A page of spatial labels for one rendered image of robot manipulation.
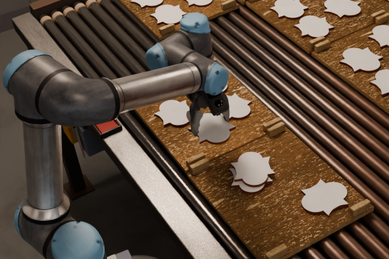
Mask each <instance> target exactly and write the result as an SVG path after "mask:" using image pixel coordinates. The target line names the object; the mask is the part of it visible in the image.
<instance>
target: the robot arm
mask: <svg viewBox="0 0 389 259"><path fill-rule="evenodd" d="M179 27H180V30H178V31H177V32H176V33H174V34H172V35H171V36H169V37H168V38H166V39H164V40H163V41H161V42H159V43H156V44H155V45H154V46H153V47H151V48H150V49H149V50H148V51H147V52H146V56H145V58H146V63H147V65H148V67H149V69H150V70H151V71H147V72H142V73H138V74H135V75H131V76H126V77H121V78H118V79H113V80H109V79H107V78H105V77H101V78H98V79H89V78H85V77H83V76H80V75H78V74H77V73H75V72H73V71H72V70H70V69H69V68H67V67H66V66H64V65H63V64H61V63H59V62H58V61H56V60H55V59H53V57H52V56H50V55H49V54H45V53H43V52H41V51H39V50H27V51H24V52H22V53H20V54H18V55H17V56H15V58H13V59H12V61H11V63H10V64H8V65H7V67H6V69H5V71H4V74H3V85H4V87H5V88H6V90H7V92H8V93H9V94H12V95H13V97H14V111H15V115H16V117H17V118H18V119H19V120H20V121H22V122H23V137H24V154H25V172H26V181H27V196H26V197H25V198H24V199H23V201H22V202H21V204H20V205H19V210H16V212H15V216H14V226H15V228H16V231H17V232H18V233H19V234H20V236H21V237H22V239H23V240H24V241H26V242H27V243H29V244H30V245H31V246H32V247H33V248H34V249H35V250H36V251H37V252H39V253H40V254H41V255H42V256H43V257H44V258H45V259H107V256H106V253H105V247H104V243H103V240H102V237H101V236H100V234H99V233H98V231H97V230H96V229H95V228H94V227H93V226H92V225H90V224H88V223H85V222H83V221H80V223H79V222H77V221H76V220H75V219H73V218H72V217H71V215H70V202H69V198H68V197H67V196H66V195H65V194H64V193H63V158H62V139H61V126H62V125H63V126H67V127H83V126H90V125H97V124H102V123H107V122H109V121H113V120H115V119H116V118H117V117H118V115H119V114H120V113H123V112H128V111H130V110H134V109H138V108H141V107H144V106H148V105H152V104H154V103H158V102H162V101H166V100H169V99H173V98H176V97H180V96H183V95H186V96H187V98H188V99H189V100H190V101H191V102H192V103H191V104H190V108H189V110H188V111H187V112H186V117H187V119H188V121H189V122H190V127H191V131H192V134H193V135H194V136H196V135H197V134H198V133H199V126H200V120H201V118H202V117H203V112H202V111H201V110H200V108H204V109H206V107H209V109H210V111H211V113H212V115H213V116H216V115H218V114H221V113H222V114H223V118H224V119H225V120H226V121H227V122H229V116H230V110H229V100H228V98H227V96H226V94H225V93H224V92H222V91H223V90H224V88H225V87H226V85H227V81H228V78H229V74H228V71H227V69H226V68H224V67H223V66H221V65H219V64H218V63H217V62H214V55H213V50H212V43H211V34H210V31H211V29H210V25H209V22H208V18H207V17H206V16H205V15H204V14H201V13H189V14H186V15H184V16H183V17H182V18H181V19H180V25H179Z"/></svg>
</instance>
